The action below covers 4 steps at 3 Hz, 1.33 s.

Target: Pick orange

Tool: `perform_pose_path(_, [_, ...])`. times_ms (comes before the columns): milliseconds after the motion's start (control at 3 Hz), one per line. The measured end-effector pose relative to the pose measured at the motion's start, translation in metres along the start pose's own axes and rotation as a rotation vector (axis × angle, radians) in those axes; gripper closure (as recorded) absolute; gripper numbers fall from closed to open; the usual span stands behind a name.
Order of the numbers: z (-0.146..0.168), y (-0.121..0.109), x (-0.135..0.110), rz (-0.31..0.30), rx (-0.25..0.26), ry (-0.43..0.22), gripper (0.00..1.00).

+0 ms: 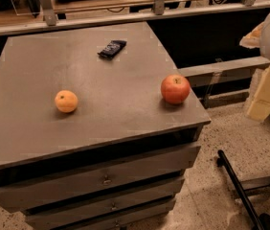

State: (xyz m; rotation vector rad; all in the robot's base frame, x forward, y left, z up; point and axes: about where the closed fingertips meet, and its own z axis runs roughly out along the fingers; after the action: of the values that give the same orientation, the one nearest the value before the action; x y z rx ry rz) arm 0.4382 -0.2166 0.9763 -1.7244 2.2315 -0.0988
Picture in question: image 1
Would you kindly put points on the black chair leg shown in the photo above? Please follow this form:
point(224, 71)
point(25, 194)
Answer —
point(262, 221)

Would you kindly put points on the orange fruit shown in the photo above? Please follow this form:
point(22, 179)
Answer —
point(66, 101)

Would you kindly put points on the grey drawer cabinet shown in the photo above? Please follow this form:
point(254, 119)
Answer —
point(119, 157)

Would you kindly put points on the dark snack wrapper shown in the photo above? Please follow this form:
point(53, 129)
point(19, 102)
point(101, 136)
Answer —
point(112, 49)

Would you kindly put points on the red apple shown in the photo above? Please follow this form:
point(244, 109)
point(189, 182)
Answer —
point(175, 89)

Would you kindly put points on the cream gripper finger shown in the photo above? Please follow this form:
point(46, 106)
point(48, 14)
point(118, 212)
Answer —
point(258, 103)
point(252, 40)

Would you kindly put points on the metal railing frame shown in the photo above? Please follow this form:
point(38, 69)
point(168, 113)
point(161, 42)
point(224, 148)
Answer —
point(58, 16)

